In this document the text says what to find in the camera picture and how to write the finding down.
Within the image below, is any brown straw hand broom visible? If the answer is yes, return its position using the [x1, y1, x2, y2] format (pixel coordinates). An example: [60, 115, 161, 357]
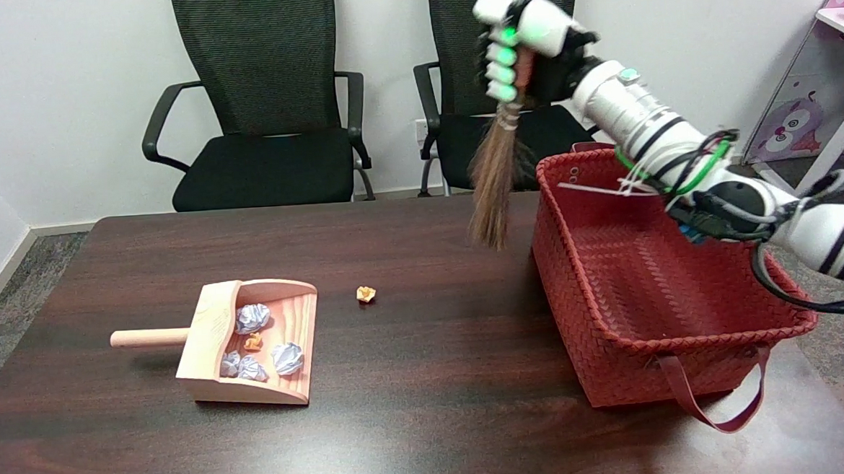
[460, 47, 545, 253]

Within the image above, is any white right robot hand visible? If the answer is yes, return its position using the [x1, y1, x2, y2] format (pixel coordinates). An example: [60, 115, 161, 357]
[472, 0, 604, 108]

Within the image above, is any red woven basket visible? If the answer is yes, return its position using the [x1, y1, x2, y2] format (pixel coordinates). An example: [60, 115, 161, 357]
[526, 130, 825, 444]

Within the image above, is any pink cartoon kids shelf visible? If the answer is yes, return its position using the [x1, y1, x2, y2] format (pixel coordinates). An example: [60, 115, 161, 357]
[733, 0, 844, 164]

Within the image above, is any black mesh office chair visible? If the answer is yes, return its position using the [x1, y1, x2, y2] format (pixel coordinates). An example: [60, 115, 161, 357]
[134, 0, 376, 214]
[410, 0, 630, 198]

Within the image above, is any wooden dustpan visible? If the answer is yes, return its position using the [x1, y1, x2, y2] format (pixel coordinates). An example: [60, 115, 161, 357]
[107, 275, 325, 416]

